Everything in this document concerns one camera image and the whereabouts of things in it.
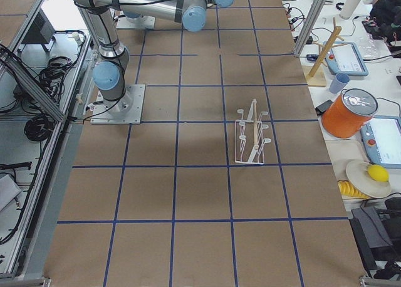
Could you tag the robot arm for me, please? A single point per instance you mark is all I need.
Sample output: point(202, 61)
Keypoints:
point(109, 74)

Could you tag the blue cup on desk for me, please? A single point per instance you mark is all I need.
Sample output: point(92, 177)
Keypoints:
point(339, 82)

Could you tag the wooden mug tree stand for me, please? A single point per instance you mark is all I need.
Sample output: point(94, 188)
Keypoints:
point(314, 75)

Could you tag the yellow banana toy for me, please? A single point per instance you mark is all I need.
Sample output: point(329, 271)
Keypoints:
point(348, 189)

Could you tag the orange cylindrical container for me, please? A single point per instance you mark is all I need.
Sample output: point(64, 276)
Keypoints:
point(349, 112)

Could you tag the beige round plate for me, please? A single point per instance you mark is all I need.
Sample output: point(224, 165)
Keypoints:
point(357, 174)

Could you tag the teach pendant tablet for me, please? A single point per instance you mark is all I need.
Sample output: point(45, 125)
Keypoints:
point(381, 140)
point(344, 57)

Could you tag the yellow lemon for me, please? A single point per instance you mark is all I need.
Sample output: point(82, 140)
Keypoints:
point(378, 173)

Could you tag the white wire cup rack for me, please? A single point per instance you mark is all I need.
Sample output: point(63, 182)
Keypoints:
point(249, 136)

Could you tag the aluminium frame post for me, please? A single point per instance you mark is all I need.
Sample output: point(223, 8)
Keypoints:
point(305, 32)

